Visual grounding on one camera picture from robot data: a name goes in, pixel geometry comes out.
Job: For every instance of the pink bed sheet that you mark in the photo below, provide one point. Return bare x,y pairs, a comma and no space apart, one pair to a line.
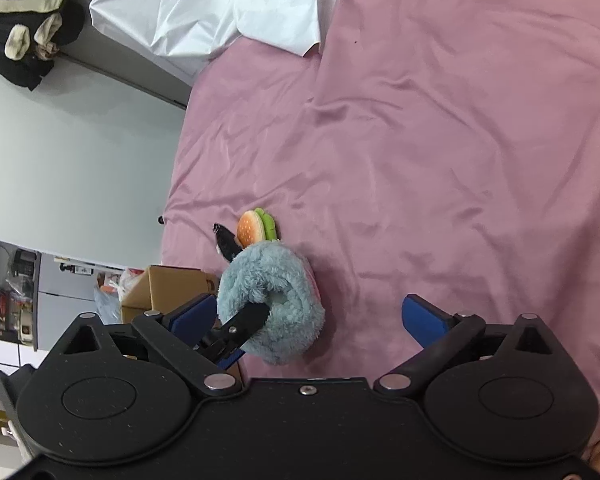
455,160

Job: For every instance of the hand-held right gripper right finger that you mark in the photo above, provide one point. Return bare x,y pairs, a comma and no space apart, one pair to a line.
425,322

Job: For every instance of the brown cardboard box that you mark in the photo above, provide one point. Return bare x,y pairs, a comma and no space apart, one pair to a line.
165,290

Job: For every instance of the blue-grey fluffy slipper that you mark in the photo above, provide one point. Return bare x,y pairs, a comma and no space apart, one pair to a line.
290,280

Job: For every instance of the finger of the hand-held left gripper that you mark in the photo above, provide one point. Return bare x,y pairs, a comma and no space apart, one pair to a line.
247,322
230,358

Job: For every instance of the white kitchen cabinet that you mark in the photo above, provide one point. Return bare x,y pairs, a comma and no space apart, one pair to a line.
65,290

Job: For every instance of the black and cream hanging clothes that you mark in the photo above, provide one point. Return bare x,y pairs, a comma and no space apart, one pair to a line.
20,25

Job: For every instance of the black hair clip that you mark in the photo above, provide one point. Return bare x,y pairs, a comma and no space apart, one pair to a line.
226,245

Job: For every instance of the hamburger plush toy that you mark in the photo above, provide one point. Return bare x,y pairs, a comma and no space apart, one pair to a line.
255,227

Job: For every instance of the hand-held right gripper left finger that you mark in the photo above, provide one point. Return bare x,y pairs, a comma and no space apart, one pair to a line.
195,317

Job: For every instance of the white shelf unit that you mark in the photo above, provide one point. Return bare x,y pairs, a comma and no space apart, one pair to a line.
5,290

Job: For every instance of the white crumpled sheet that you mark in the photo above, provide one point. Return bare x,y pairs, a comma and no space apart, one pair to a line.
205,5

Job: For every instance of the white and red plastic bag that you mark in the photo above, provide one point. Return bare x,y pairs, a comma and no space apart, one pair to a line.
122,282

